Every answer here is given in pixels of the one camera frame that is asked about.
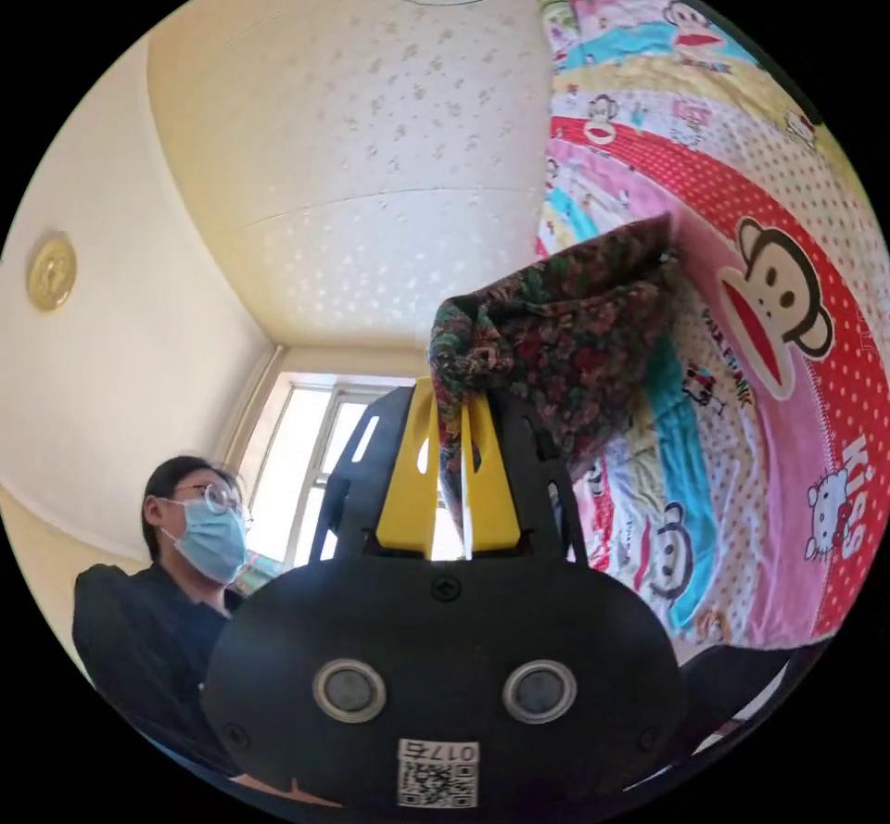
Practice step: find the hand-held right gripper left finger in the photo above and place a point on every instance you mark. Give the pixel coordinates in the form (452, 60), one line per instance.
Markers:
(403, 490)

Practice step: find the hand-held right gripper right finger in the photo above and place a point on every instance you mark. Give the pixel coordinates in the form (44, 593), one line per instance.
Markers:
(492, 490)

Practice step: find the floral skirt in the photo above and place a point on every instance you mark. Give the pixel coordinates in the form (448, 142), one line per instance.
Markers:
(556, 337)

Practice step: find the window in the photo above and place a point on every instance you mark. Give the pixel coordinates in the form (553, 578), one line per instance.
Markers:
(306, 462)

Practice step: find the person's body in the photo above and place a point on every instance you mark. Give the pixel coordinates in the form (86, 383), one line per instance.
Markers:
(153, 629)

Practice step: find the bed with cartoon printed sheet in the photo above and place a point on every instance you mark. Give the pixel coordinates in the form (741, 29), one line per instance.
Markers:
(765, 226)

